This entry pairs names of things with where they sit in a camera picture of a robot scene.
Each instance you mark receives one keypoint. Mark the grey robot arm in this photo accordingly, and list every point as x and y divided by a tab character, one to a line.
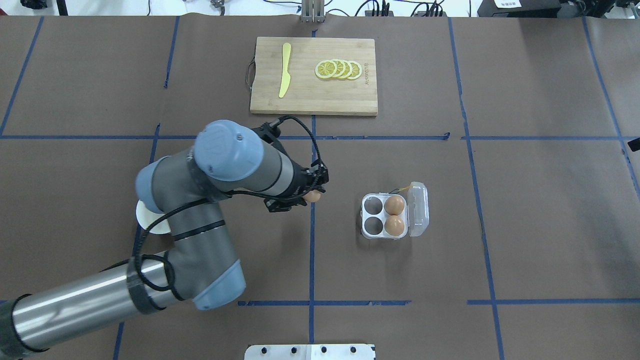
185	254

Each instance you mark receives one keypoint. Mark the yellow plastic knife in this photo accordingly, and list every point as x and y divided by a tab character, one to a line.
285	75

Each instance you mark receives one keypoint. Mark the brown egg slot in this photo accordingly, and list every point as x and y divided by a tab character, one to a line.
394	205
394	226

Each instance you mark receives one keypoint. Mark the metal camera stand post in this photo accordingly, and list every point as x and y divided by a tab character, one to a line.
313	11

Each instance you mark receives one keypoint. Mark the white bowl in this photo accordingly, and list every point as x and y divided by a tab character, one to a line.
146	217

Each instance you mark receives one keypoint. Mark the black device on bench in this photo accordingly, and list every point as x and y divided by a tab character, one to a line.
519	8

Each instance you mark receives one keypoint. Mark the brown egg rear slot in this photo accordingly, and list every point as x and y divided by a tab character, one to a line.
394	226

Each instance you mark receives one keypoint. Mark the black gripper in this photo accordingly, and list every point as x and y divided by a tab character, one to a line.
300	185

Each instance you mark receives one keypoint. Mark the lemon slice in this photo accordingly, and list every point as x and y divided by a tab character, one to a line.
340	67
355	70
326	69
346	69

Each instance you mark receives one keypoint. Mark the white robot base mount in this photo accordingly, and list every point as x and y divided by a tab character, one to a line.
327	351

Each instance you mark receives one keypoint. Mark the brown egg front slot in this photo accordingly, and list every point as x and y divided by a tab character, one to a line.
394	205

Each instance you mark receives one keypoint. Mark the brown egg from bowl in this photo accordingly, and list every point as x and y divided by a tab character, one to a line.
312	196

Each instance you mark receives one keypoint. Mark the clear plastic egg box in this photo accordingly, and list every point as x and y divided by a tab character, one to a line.
403	212

